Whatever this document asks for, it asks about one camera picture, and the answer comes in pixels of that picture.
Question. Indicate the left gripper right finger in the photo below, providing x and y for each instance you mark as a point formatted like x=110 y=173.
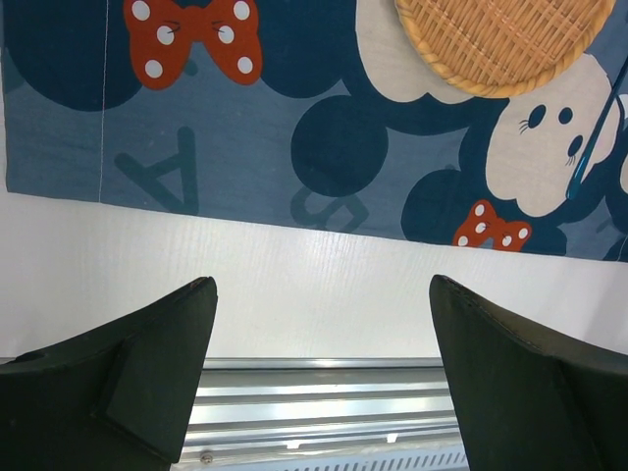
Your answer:
x=527 y=397

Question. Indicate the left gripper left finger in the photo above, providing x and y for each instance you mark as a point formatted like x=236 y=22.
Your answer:
x=117 y=397

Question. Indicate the iridescent blue spoon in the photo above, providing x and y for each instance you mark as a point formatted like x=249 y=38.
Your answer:
x=581 y=167

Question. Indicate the blue bear placemat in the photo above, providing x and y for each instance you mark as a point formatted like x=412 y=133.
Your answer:
x=313 y=114

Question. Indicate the round woven wicker plate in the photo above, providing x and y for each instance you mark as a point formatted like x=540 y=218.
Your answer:
x=501 y=49

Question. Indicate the slotted grey cable duct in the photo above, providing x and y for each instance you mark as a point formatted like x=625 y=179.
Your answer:
x=451 y=458

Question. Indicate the aluminium mounting rail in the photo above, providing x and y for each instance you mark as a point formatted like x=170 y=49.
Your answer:
x=267 y=409

